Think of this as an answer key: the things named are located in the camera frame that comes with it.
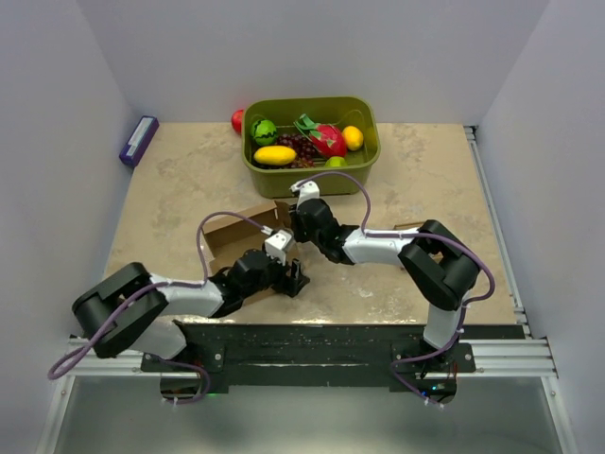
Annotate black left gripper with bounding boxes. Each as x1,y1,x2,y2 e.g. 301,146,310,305
242,250,309,299

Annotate brown cardboard box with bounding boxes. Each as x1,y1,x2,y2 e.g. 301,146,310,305
196,200,303,306

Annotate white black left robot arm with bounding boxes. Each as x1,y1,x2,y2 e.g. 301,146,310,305
72,249,310,371

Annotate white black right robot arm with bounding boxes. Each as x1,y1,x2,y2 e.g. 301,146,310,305
288,199,483,372

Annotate small folded cardboard box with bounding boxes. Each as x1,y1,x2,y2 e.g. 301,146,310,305
393,221,424,231

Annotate purple white rectangular box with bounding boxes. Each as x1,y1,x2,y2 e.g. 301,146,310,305
119,115,160,168

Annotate green toy lime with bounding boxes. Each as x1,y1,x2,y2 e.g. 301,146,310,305
324,156,348,168

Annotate purple toy grapes bunch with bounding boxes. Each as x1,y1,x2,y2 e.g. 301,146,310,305
276,134,319,168

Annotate yellow toy mango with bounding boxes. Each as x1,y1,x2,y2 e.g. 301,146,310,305
253,146,297,166

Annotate pink toy dragon fruit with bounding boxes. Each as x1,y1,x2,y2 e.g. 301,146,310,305
294,114,348,159

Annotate yellow toy lemon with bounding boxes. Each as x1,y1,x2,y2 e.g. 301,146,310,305
341,126,364,151

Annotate small toy watermelon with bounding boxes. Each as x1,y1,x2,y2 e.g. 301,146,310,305
250,119,277,147

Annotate green plastic basket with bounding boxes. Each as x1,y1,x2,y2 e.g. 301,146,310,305
242,96,380,199

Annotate red toy apple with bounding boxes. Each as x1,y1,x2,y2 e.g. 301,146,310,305
231,109,244,135

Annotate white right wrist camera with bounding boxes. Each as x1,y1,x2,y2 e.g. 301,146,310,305
290,180,320,206

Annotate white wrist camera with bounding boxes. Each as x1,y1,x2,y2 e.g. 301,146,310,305
263,230,295,265
290,180,320,206

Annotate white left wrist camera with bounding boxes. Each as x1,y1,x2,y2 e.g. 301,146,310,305
263,230,295,265

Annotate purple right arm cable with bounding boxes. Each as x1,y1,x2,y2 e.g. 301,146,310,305
295,170,496,375

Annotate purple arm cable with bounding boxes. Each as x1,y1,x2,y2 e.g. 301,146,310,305
295,170,496,375
46,212,273,381

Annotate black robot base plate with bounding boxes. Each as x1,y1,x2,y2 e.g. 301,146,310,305
141,324,524,398

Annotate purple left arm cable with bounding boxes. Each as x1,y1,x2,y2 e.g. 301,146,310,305
46,212,273,381

